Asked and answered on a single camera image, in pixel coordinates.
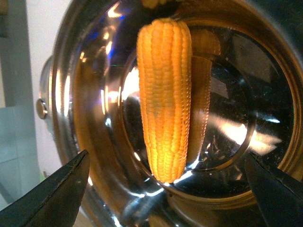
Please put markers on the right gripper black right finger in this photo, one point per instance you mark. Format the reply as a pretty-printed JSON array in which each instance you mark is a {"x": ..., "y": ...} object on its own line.
[{"x": 279, "y": 196}]

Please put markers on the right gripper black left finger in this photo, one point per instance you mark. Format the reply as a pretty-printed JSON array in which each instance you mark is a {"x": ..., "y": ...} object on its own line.
[{"x": 55, "y": 202}]

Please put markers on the yellow corn cob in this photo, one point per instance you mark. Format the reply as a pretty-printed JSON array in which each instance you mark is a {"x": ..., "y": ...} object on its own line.
[{"x": 164, "y": 63}]

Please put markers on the steel pot with beige handles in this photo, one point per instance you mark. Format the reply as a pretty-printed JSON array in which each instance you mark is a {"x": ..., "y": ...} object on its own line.
[{"x": 248, "y": 97}]

